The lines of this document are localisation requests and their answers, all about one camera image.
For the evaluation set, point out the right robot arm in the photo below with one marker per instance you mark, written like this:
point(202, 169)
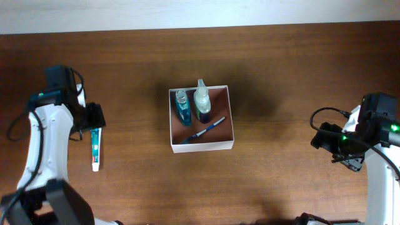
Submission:
point(369, 138)

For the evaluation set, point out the clear foam soap bottle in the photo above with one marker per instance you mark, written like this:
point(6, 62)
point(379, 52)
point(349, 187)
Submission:
point(202, 102)

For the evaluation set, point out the teal toothpaste tube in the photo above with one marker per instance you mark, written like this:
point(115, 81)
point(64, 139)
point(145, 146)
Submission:
point(96, 148)

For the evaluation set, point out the white cardboard box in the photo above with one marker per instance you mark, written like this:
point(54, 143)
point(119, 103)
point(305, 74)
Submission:
point(219, 138)

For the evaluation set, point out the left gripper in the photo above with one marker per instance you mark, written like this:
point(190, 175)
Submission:
point(97, 116)

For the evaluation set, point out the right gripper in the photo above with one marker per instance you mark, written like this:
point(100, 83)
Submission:
point(325, 139)

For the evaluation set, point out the blue mouthwash bottle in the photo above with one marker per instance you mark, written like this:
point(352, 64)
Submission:
point(183, 107)

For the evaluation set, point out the blue white toothbrush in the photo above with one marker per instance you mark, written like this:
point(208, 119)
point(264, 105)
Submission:
point(200, 133)

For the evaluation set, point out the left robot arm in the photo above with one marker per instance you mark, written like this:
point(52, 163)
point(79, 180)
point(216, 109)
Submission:
point(43, 194)

